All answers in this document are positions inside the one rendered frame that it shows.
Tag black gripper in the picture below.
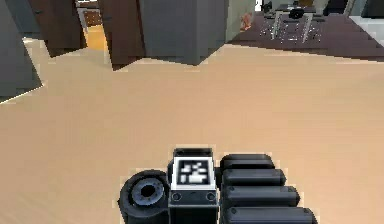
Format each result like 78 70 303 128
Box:
117 169 172 224

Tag white frame table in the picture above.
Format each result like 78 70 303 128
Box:
269 9 318 44

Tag small black object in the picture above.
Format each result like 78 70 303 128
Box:
288 8 305 20

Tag dark brown room door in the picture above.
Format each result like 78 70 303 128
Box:
27 0 88 58
98 0 147 72

